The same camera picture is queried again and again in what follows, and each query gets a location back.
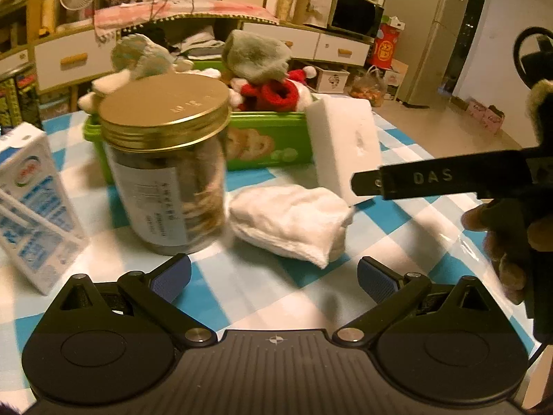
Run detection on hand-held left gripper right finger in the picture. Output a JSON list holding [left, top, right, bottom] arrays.
[[334, 256, 493, 347]]

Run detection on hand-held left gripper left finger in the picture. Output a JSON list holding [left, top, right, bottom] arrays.
[[58, 254, 217, 347]]

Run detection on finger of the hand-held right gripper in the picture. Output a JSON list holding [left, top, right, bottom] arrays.
[[351, 149, 534, 202]]

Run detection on white towel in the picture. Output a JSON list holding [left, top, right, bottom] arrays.
[[229, 184, 356, 269]]

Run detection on green plastic bin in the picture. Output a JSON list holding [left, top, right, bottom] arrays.
[[83, 58, 318, 186]]

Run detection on santa plush toy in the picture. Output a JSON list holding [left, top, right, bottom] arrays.
[[229, 67, 318, 113]]

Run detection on person's right hand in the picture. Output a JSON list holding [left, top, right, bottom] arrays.
[[462, 202, 530, 305]]

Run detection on blue white checked blanket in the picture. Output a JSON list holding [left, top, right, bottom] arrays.
[[0, 108, 536, 355]]

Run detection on brown furry cloth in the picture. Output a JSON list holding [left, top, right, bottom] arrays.
[[525, 79, 553, 148]]

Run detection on pink boxes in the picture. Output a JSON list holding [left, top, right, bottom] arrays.
[[462, 97, 506, 135]]

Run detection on white sponge block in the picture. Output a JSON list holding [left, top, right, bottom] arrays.
[[306, 97, 383, 206]]

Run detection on cardboard box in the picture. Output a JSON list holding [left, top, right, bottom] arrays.
[[384, 61, 409, 96]]

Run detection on plastic bag of oranges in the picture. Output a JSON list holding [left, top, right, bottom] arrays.
[[349, 65, 387, 107]]

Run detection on silver refrigerator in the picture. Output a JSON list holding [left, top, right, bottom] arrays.
[[397, 0, 471, 109]]

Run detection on red gift box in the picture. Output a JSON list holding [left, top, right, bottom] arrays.
[[369, 24, 407, 70]]

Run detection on white printed storage box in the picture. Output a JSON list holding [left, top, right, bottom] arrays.
[[313, 67, 350, 95]]

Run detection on glass jar with gold lid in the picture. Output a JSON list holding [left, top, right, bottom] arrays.
[[97, 73, 232, 257]]

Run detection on blue and white milk carton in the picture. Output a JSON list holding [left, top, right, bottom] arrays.
[[0, 122, 89, 297]]

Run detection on microwave oven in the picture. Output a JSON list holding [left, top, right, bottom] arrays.
[[304, 0, 384, 39]]

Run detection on low wooden cabinet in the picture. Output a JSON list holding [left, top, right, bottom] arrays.
[[116, 9, 376, 70]]

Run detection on grey green plush toy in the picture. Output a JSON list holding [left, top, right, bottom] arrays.
[[222, 30, 292, 85]]

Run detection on cream and grey plush toy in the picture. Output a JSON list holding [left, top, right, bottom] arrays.
[[78, 32, 195, 113]]

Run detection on tall dark drink can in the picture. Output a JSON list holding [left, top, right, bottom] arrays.
[[0, 73, 41, 128]]

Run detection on pile of clothes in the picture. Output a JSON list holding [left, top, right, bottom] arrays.
[[173, 26, 227, 59]]

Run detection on pink table runner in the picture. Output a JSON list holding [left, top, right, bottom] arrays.
[[94, 0, 279, 46]]

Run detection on wooden shelf cabinet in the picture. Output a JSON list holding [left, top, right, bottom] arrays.
[[0, 0, 122, 96]]

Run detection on black cable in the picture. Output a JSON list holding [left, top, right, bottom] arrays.
[[513, 27, 553, 91]]

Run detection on white drawer with wooden handle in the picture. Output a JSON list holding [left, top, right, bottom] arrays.
[[35, 30, 117, 93], [0, 49, 31, 79], [315, 34, 374, 67], [240, 21, 320, 59]]

